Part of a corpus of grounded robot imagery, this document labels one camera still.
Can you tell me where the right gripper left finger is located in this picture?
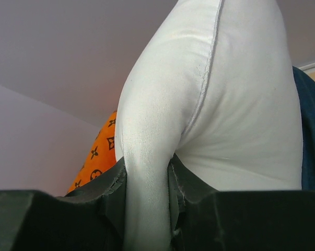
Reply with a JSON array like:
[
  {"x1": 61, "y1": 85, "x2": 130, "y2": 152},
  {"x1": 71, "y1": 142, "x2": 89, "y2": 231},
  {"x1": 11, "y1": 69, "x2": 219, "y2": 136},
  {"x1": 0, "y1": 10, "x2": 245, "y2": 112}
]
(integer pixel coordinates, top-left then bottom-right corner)
[{"x1": 0, "y1": 160, "x2": 126, "y2": 250}]

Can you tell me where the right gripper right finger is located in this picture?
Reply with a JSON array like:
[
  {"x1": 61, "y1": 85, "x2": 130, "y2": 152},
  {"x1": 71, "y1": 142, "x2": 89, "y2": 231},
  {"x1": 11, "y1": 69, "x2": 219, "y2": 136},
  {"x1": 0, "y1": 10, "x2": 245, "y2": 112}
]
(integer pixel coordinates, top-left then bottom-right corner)
[{"x1": 168, "y1": 156, "x2": 315, "y2": 250}]

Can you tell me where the white pillow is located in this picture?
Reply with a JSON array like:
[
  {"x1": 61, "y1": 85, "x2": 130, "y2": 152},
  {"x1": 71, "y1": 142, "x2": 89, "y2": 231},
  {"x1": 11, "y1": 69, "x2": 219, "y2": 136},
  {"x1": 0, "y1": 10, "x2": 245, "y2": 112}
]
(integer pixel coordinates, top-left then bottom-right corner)
[{"x1": 114, "y1": 0, "x2": 303, "y2": 250}]

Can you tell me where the blue pillowcase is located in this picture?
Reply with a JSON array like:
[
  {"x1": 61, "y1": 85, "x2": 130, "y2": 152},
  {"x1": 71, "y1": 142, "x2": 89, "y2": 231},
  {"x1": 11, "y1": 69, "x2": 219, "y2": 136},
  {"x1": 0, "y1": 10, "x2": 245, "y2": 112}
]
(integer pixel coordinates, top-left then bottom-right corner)
[{"x1": 293, "y1": 67, "x2": 315, "y2": 191}]

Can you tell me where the orange patterned blanket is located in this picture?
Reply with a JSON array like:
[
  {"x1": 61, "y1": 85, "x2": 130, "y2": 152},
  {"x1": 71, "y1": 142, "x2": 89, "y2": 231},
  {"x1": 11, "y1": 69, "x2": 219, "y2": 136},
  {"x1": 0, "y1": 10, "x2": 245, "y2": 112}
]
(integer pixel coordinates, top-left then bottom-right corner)
[{"x1": 67, "y1": 111, "x2": 116, "y2": 193}]

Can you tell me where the aluminium back frame rail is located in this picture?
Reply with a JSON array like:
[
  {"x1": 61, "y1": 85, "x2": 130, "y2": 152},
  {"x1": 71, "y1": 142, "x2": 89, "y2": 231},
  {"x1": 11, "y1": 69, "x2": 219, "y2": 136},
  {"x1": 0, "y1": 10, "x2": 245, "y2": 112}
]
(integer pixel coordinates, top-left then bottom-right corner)
[{"x1": 299, "y1": 62, "x2": 315, "y2": 73}]

